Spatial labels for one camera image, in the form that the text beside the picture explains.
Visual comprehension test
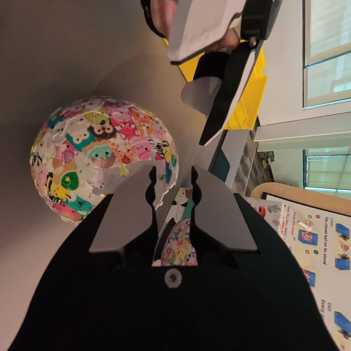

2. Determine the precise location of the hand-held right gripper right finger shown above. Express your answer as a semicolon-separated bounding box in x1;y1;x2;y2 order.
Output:
190;165;259;264

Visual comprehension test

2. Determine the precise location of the colourful puzzle ball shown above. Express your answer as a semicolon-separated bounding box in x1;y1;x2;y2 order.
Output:
30;95;180;226

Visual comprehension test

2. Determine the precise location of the yellow plastic bin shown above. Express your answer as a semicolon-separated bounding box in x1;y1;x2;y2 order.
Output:
163;38;268;131

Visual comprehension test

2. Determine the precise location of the paned glass window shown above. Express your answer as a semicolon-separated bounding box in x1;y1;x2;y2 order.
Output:
303;0;351;108
303;148;351;192

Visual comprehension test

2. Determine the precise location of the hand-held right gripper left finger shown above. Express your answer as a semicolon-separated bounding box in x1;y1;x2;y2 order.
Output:
89;165;159;266

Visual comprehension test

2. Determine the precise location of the person's left hand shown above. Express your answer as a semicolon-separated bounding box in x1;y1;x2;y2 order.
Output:
152;0;242;54

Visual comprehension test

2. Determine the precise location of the dark teal side cabinet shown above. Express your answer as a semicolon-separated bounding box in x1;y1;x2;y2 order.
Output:
207;129;248;184

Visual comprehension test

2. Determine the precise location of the tan wooden display board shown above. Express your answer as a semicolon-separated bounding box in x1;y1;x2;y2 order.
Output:
251;183;351;217

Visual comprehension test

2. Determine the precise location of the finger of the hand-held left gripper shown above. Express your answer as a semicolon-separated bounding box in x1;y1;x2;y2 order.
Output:
167;0;248;65
198;41;264;146

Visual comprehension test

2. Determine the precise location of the black wristband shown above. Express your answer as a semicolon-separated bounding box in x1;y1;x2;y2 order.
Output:
140;0;166;38

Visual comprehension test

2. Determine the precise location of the framed instruction poster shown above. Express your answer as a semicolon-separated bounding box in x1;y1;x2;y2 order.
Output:
262;192;351;351

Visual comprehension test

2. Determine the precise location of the puzzle ball cardboard box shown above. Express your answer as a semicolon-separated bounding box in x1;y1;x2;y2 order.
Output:
152;186;284;266

